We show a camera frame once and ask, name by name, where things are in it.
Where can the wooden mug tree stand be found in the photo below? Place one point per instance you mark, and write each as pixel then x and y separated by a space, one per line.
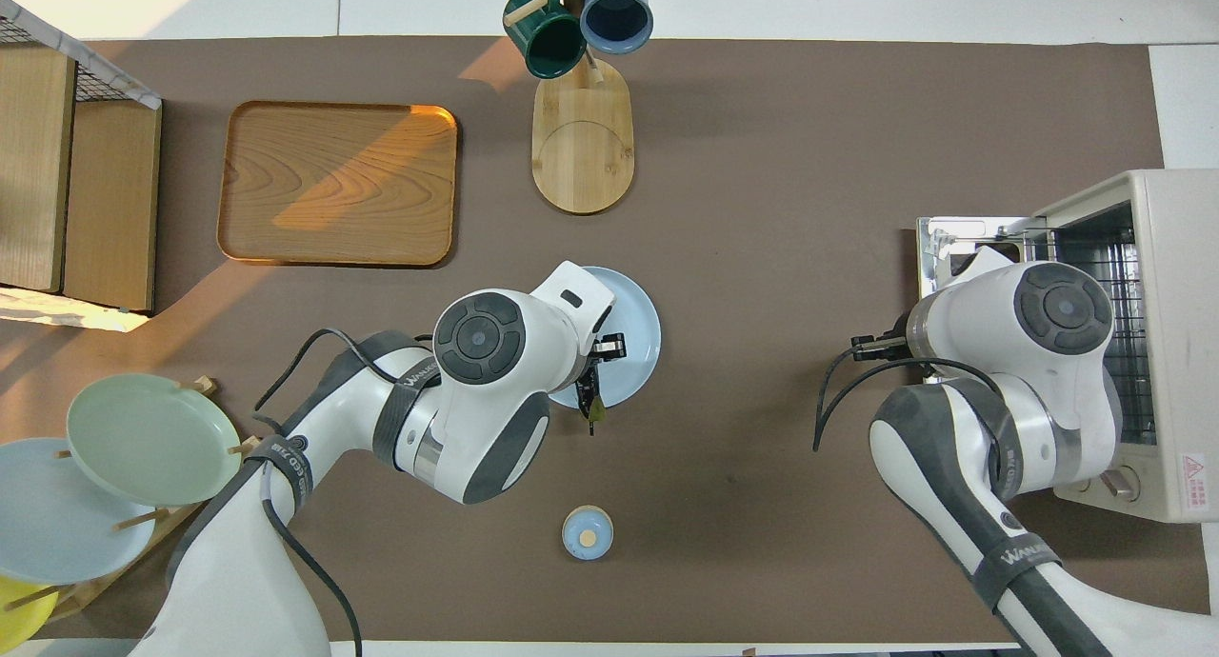
pixel 583 162

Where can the light blue racked plate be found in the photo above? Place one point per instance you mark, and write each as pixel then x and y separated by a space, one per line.
pixel 57 524

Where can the light blue round plate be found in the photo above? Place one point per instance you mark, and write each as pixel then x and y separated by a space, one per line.
pixel 638 324

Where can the cream toaster oven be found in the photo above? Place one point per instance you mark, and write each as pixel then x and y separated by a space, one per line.
pixel 1181 257

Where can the dark purple eggplant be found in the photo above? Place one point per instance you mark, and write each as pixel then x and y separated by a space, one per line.
pixel 596 411

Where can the dark green mug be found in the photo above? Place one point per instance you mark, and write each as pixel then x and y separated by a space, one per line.
pixel 552 48

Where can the wooden plate rack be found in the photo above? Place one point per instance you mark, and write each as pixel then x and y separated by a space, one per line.
pixel 249 450

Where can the brown table mat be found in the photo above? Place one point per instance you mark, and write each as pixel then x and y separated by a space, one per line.
pixel 809 162

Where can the wooden serving tray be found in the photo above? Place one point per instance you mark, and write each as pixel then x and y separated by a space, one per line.
pixel 333 181

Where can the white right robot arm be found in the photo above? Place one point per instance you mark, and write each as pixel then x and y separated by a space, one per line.
pixel 1048 314

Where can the blue mug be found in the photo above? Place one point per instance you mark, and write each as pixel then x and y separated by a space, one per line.
pixel 617 19

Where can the pale green plate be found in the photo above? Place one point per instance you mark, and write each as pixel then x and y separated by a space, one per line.
pixel 152 438

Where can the yellow plate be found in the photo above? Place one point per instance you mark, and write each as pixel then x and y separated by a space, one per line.
pixel 19 614

